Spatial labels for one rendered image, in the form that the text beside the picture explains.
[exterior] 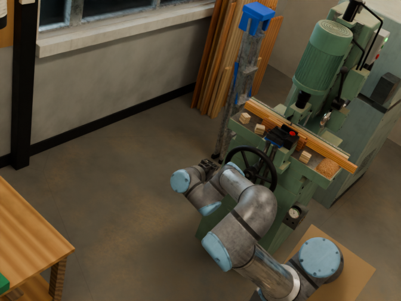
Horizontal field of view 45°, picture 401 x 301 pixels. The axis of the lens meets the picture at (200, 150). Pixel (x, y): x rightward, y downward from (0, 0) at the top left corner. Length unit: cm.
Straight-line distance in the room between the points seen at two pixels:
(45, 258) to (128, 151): 155
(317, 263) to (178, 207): 153
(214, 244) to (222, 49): 266
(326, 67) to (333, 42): 12
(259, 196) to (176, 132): 249
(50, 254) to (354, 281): 127
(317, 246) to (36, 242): 117
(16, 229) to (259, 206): 122
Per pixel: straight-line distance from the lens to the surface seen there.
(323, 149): 255
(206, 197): 194
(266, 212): 140
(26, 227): 229
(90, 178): 330
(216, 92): 404
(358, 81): 256
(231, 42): 386
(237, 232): 138
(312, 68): 234
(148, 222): 310
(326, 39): 228
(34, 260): 218
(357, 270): 218
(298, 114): 248
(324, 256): 191
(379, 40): 259
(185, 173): 196
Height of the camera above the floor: 226
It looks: 37 degrees down
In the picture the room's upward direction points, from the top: 18 degrees clockwise
